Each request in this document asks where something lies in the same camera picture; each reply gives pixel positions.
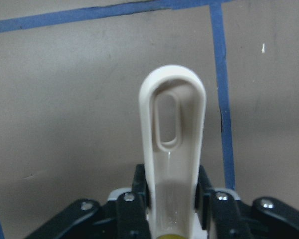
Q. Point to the beige plastic dustpan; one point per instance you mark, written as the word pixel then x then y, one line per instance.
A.
pixel 172 168

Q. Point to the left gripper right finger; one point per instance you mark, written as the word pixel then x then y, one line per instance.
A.
pixel 224 215

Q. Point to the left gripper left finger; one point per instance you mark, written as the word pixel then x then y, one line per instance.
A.
pixel 122 218

